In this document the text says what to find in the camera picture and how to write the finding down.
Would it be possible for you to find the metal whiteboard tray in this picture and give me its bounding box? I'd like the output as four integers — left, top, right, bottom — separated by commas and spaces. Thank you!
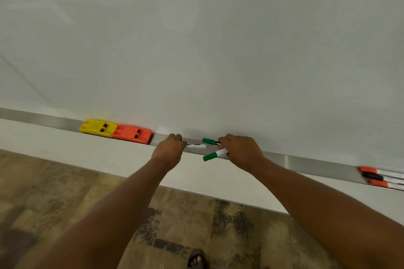
0, 108, 404, 192

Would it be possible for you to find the orange whiteboard eraser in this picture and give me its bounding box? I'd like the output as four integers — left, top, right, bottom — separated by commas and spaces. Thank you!
112, 124, 153, 145

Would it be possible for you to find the person's right hand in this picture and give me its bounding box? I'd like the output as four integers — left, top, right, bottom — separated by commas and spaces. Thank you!
218, 134, 266, 173

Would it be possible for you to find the black sandal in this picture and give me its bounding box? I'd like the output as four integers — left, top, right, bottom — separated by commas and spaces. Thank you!
187, 249, 209, 269

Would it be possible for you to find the orange cap white marker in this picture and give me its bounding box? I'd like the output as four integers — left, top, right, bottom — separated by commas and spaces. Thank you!
367, 179, 404, 191
359, 166, 404, 180

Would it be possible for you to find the person's right forearm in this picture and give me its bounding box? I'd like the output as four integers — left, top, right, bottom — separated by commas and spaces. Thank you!
249, 157, 404, 269

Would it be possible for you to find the green cap white marker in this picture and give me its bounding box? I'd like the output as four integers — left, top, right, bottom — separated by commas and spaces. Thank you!
203, 148, 229, 162

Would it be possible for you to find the black cap white marker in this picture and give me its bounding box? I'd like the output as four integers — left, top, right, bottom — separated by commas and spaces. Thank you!
362, 172, 404, 185

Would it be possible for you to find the person's left hand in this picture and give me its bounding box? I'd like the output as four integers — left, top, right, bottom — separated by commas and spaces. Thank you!
151, 133, 187, 171

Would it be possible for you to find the person's left forearm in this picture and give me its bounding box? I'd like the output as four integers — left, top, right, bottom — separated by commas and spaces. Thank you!
33, 157, 178, 269

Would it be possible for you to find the large white whiteboard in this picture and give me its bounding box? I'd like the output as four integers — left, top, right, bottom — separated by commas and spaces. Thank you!
0, 0, 404, 174

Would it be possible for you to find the yellow whiteboard eraser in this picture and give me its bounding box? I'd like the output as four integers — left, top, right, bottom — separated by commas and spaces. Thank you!
79, 119, 118, 138

